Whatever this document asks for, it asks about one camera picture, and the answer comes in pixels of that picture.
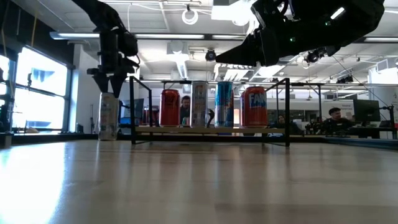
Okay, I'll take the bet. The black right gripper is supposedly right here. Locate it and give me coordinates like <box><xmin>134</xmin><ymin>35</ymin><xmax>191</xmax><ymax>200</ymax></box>
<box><xmin>215</xmin><ymin>18</ymin><xmax>335</xmax><ymax>67</ymax></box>

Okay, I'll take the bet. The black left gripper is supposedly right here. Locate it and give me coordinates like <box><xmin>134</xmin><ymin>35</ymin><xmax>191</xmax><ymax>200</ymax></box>
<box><xmin>86</xmin><ymin>52</ymin><xmax>139</xmax><ymax>99</ymax></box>

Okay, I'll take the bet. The white slim can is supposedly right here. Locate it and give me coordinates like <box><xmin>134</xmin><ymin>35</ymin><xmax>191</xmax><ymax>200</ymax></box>
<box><xmin>98</xmin><ymin>92</ymin><xmax>121</xmax><ymax>141</ymax></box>

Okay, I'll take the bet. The blue silver slim can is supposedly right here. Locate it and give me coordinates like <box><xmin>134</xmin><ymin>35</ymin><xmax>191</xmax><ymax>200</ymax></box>
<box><xmin>215</xmin><ymin>81</ymin><xmax>234</xmax><ymax>128</ymax></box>

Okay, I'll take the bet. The red cola can black script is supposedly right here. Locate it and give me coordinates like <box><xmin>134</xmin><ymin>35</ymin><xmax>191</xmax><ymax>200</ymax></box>
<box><xmin>159</xmin><ymin>89</ymin><xmax>182</xmax><ymax>128</ymax></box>

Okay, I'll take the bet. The black computer monitor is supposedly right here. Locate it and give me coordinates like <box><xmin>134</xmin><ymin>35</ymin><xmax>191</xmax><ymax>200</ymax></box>
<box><xmin>121</xmin><ymin>98</ymin><xmax>146</xmax><ymax>126</ymax></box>
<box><xmin>353</xmin><ymin>99</ymin><xmax>382</xmax><ymax>123</ymax></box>

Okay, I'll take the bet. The ceiling light strip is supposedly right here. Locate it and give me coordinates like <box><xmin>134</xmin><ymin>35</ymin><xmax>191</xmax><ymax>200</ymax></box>
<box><xmin>363</xmin><ymin>36</ymin><xmax>398</xmax><ymax>44</ymax></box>
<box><xmin>49</xmin><ymin>30</ymin><xmax>101</xmax><ymax>40</ymax></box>
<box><xmin>134</xmin><ymin>33</ymin><xmax>205</xmax><ymax>40</ymax></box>

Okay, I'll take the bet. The large window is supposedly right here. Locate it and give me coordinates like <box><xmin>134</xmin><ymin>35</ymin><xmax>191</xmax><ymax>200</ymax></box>
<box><xmin>0</xmin><ymin>46</ymin><xmax>73</xmax><ymax>132</ymax></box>

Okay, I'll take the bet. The person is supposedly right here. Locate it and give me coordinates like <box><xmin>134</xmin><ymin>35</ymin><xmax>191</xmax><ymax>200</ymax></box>
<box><xmin>275</xmin><ymin>114</ymin><xmax>287</xmax><ymax>129</ymax></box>
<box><xmin>320</xmin><ymin>107</ymin><xmax>356</xmax><ymax>135</ymax></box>
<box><xmin>180</xmin><ymin>95</ymin><xmax>192</xmax><ymax>126</ymax></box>

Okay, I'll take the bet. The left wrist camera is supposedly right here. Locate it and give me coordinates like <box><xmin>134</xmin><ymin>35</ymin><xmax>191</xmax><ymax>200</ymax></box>
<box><xmin>119</xmin><ymin>29</ymin><xmax>139</xmax><ymax>57</ymax></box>

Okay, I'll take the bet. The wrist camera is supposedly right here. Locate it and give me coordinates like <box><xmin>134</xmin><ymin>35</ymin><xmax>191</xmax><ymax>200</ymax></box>
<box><xmin>119</xmin><ymin>29</ymin><xmax>139</xmax><ymax>57</ymax></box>
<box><xmin>250</xmin><ymin>0</ymin><xmax>295</xmax><ymax>29</ymax></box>

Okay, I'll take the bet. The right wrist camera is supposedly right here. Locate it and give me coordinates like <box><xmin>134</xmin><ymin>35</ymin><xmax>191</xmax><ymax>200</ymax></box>
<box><xmin>250</xmin><ymin>0</ymin><xmax>295</xmax><ymax>29</ymax></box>

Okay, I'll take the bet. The white cable coil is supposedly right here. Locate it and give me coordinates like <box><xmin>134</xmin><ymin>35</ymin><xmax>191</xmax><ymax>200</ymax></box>
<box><xmin>181</xmin><ymin>7</ymin><xmax>199</xmax><ymax>26</ymax></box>

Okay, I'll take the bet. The black aluminium table frame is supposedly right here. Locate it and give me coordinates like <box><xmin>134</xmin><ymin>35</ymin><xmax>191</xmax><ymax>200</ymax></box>
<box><xmin>0</xmin><ymin>132</ymin><xmax>398</xmax><ymax>144</ymax></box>

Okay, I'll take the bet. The wooden shelf black metal frame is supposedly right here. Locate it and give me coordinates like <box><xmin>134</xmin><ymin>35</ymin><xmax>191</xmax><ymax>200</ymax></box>
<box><xmin>129</xmin><ymin>76</ymin><xmax>292</xmax><ymax>147</ymax></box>

